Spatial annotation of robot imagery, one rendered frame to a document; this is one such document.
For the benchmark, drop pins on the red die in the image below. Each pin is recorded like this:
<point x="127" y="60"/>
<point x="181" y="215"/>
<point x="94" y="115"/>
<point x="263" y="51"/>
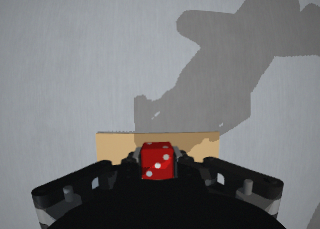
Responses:
<point x="157" y="160"/>

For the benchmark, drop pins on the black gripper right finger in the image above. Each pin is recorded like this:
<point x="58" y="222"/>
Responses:
<point x="256" y="188"/>

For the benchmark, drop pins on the tan square mat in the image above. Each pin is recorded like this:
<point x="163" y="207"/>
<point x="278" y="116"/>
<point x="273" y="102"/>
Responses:
<point x="116" y="146"/>

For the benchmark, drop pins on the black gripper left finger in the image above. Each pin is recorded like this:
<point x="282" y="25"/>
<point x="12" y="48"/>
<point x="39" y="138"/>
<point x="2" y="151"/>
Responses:
<point x="53" y="199"/>

